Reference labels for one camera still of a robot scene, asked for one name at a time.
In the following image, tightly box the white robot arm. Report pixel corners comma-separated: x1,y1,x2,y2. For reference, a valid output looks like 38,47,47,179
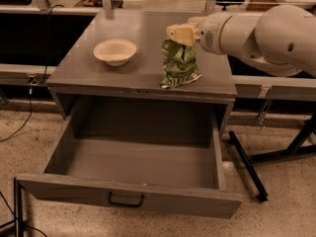
166,5,316,77

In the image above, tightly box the grey barrier rail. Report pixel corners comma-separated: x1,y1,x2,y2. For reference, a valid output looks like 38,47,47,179
0,8,316,102

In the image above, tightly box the black metal stand base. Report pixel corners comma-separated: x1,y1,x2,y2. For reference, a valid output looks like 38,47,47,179
228,113,316,202

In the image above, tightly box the grey open drawer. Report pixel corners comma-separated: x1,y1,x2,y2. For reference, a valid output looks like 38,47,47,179
17,96,242,218

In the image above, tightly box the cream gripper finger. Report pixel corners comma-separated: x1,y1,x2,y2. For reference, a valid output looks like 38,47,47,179
166,23,199,46
188,16,206,25

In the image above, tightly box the black cable on floor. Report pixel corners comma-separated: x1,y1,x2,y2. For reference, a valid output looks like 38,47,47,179
0,4,65,144

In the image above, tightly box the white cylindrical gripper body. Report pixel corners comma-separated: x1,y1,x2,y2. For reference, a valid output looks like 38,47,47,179
198,12,261,55

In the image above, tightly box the white paper bowl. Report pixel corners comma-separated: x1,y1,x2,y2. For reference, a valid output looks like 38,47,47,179
93,39,137,66

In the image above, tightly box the grey cabinet counter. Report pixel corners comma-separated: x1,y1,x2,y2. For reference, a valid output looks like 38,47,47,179
46,9,237,131

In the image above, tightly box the green jalapeno chip bag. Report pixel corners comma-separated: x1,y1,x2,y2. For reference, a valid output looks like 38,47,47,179
160,39,201,89

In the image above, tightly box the black metal frame left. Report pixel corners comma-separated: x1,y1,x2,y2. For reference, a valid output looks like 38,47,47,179
14,179,24,237

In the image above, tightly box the black drawer handle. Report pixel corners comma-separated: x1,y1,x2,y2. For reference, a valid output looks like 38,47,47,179
108,192,144,208

